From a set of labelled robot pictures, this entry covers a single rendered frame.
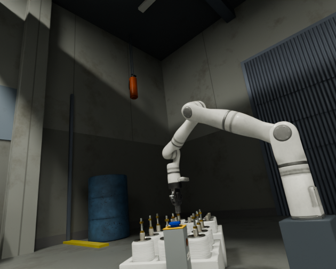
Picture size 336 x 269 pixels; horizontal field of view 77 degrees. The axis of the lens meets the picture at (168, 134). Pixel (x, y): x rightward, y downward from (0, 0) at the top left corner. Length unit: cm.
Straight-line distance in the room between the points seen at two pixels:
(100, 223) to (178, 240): 227
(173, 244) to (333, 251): 46
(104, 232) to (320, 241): 252
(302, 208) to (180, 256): 42
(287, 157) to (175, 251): 49
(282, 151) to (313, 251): 31
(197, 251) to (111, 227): 213
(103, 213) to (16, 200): 100
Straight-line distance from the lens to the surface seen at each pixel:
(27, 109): 340
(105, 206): 297
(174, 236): 78
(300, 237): 82
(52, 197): 344
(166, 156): 120
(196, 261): 92
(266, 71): 418
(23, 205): 314
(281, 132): 84
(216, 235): 145
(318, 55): 405
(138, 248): 100
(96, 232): 303
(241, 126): 91
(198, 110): 99
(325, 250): 82
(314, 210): 84
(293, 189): 83
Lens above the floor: 40
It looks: 17 degrees up
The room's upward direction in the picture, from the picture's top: 6 degrees counter-clockwise
